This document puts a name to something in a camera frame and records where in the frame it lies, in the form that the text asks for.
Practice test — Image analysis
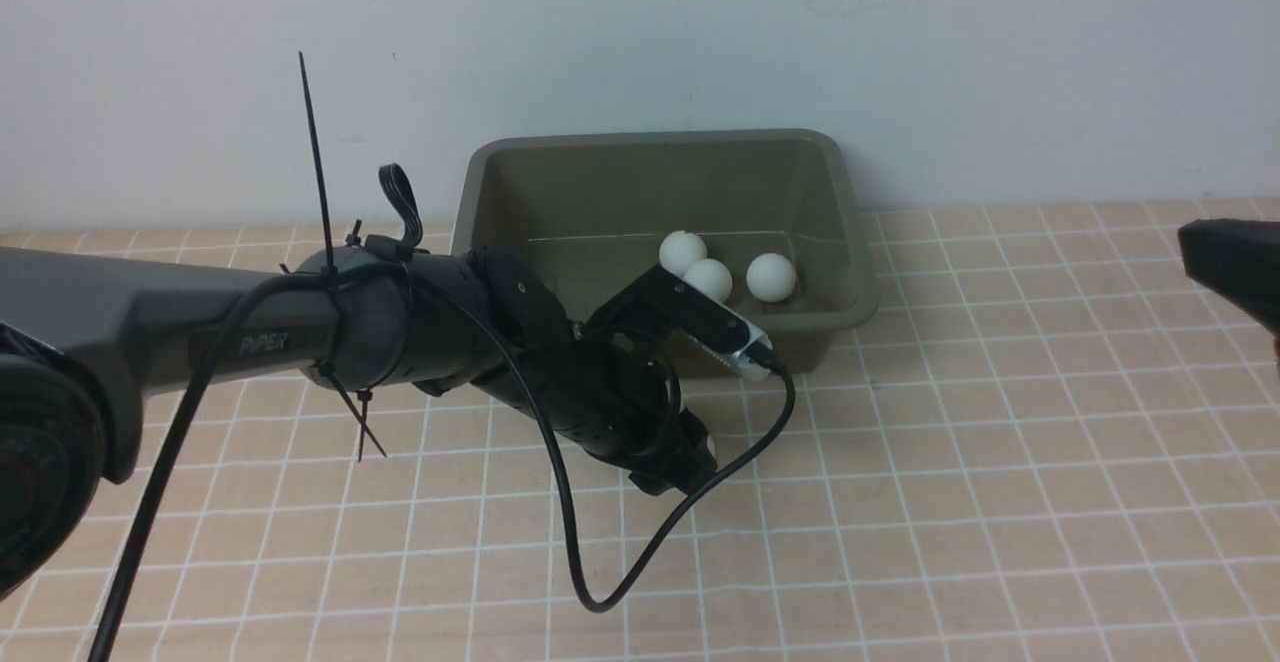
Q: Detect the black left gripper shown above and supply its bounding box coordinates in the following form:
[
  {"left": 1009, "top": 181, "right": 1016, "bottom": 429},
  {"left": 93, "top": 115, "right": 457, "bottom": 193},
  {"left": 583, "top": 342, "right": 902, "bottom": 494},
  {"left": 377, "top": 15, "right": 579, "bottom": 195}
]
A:
[{"left": 471, "top": 323, "right": 718, "bottom": 496}]

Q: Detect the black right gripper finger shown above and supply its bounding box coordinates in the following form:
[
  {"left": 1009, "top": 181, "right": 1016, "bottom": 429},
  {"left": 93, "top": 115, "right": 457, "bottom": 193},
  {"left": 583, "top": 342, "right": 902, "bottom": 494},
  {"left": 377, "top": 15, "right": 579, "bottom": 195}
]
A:
[{"left": 1178, "top": 219, "right": 1279, "bottom": 337}]

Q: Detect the white ball logo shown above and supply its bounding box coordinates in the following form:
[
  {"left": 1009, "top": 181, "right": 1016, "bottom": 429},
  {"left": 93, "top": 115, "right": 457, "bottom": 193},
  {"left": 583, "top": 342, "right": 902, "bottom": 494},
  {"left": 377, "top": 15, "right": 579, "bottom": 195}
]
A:
[{"left": 745, "top": 252, "right": 797, "bottom": 305}]

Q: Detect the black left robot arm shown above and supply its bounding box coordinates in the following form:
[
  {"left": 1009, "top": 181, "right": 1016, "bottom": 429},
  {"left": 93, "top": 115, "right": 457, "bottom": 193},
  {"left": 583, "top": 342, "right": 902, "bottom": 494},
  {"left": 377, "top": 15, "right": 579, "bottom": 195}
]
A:
[{"left": 1, "top": 164, "right": 746, "bottom": 595}]

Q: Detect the peach checkered tablecloth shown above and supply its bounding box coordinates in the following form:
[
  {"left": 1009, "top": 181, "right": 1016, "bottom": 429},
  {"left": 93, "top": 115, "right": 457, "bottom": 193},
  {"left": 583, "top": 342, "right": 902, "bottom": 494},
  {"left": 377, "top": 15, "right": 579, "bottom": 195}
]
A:
[{"left": 0, "top": 198, "right": 1280, "bottom": 662}]

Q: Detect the olive green plastic bin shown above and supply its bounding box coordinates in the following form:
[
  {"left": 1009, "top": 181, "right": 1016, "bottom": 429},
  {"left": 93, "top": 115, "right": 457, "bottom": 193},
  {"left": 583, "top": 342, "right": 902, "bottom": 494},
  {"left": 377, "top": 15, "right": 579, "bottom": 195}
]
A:
[{"left": 451, "top": 129, "right": 881, "bottom": 375}]

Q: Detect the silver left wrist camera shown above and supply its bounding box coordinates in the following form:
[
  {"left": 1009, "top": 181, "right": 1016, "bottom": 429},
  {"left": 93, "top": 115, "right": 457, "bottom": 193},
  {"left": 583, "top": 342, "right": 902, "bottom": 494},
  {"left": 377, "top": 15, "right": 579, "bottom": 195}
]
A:
[{"left": 585, "top": 264, "right": 774, "bottom": 383}]

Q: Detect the black left camera cable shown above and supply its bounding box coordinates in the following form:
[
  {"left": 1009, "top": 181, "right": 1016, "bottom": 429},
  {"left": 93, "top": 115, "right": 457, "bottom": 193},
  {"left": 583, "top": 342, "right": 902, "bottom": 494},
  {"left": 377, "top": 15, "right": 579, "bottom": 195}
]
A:
[{"left": 88, "top": 260, "right": 797, "bottom": 662}]

